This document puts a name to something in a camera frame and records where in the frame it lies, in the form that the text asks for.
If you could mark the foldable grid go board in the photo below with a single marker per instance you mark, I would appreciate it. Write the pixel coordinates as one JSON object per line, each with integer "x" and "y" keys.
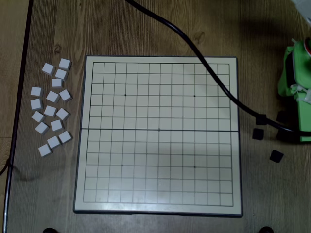
{"x": 158, "y": 150}

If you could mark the white cube stone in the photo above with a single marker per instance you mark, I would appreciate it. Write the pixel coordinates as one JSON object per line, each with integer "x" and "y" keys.
{"x": 36, "y": 104}
{"x": 57, "y": 125}
{"x": 36, "y": 91}
{"x": 65, "y": 137}
{"x": 38, "y": 116}
{"x": 45, "y": 150}
{"x": 48, "y": 69}
{"x": 57, "y": 83}
{"x": 65, "y": 95}
{"x": 53, "y": 142}
{"x": 61, "y": 74}
{"x": 53, "y": 96}
{"x": 64, "y": 64}
{"x": 50, "y": 111}
{"x": 42, "y": 128}
{"x": 63, "y": 114}

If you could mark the white zip tie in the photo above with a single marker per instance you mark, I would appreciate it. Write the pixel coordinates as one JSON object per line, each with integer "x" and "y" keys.
{"x": 306, "y": 97}
{"x": 298, "y": 88}

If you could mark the black stand foot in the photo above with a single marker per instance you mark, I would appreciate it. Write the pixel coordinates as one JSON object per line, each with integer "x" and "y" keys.
{"x": 49, "y": 230}
{"x": 266, "y": 229}

